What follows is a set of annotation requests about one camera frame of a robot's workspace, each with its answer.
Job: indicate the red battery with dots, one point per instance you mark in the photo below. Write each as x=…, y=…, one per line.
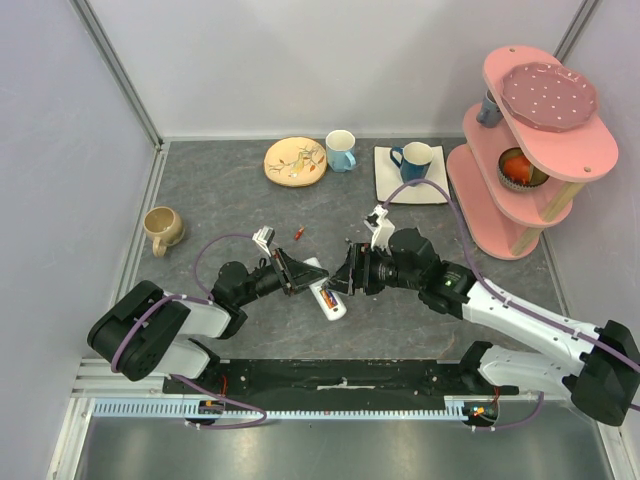
x=299, y=233

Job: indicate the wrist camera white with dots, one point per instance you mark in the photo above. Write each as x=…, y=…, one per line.
x=263, y=239
x=381, y=228

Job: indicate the yellow floral plate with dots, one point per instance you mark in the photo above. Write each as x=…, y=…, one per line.
x=295, y=162

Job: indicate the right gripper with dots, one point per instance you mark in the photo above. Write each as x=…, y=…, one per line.
x=358, y=268

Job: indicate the pink dotted plate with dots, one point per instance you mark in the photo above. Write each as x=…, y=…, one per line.
x=549, y=97

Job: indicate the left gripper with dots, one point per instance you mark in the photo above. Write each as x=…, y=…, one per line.
x=296, y=274

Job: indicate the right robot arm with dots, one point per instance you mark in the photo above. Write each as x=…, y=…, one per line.
x=597, y=368

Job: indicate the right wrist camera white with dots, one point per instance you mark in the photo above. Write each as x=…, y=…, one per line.
x=381, y=228

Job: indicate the orange battery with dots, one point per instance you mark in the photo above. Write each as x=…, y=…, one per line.
x=331, y=300

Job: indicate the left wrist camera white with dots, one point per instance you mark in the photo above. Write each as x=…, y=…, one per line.
x=263, y=239

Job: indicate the white square plate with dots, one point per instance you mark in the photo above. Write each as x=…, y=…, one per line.
x=388, y=179

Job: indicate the grey blue cup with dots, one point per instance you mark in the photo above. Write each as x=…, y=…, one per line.
x=489, y=115

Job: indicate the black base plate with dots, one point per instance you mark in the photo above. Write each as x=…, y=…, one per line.
x=346, y=385

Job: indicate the white slotted cable duct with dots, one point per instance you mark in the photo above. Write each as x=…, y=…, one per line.
x=201, y=410

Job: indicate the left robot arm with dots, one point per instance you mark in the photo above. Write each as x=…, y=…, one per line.
x=150, y=330

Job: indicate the light blue mug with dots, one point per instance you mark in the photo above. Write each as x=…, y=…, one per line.
x=340, y=145

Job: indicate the white remote control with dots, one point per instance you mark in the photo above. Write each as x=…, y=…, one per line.
x=331, y=314

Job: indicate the beige ceramic mug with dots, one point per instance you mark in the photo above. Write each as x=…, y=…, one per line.
x=165, y=228

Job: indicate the dark blue mug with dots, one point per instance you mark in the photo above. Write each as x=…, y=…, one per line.
x=413, y=160

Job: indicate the bowl with fruit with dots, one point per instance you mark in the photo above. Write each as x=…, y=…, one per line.
x=517, y=173

